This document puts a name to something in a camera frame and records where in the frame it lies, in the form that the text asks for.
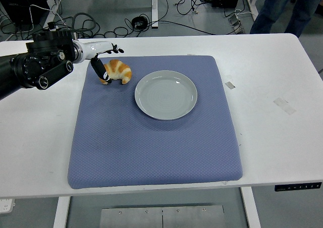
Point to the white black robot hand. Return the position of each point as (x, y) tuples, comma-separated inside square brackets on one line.
[(97, 47)]

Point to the golden croissant bread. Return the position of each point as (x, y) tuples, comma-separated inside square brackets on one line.
[(121, 70)]

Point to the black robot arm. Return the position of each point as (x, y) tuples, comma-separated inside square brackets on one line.
[(38, 61)]

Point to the grey round plate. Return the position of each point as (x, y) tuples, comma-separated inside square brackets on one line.
[(165, 97)]

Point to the grey metal plate with screws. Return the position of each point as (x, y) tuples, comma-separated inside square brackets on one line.
[(161, 216)]

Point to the black power plug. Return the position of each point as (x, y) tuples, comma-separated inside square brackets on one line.
[(51, 25)]

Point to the white background desk leg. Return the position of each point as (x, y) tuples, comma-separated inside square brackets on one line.
[(154, 6)]

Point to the large black equipment box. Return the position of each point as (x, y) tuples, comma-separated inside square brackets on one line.
[(22, 1)]

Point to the blue quilted mat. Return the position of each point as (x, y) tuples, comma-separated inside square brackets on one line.
[(141, 147)]

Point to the small grey tape piece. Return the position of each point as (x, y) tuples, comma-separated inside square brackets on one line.
[(230, 85)]

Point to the grey floor pedal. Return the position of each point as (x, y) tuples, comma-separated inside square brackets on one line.
[(236, 23)]

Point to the white table leg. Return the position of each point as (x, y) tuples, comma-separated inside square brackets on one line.
[(61, 213), (250, 207)]

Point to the white power strip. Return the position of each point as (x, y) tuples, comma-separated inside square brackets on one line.
[(6, 205)]

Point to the large clear tape strip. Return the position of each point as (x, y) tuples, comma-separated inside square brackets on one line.
[(284, 106)]

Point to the black table control panel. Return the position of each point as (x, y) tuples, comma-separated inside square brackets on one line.
[(297, 186)]

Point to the white background frame bar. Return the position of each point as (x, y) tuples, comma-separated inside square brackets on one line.
[(252, 3)]

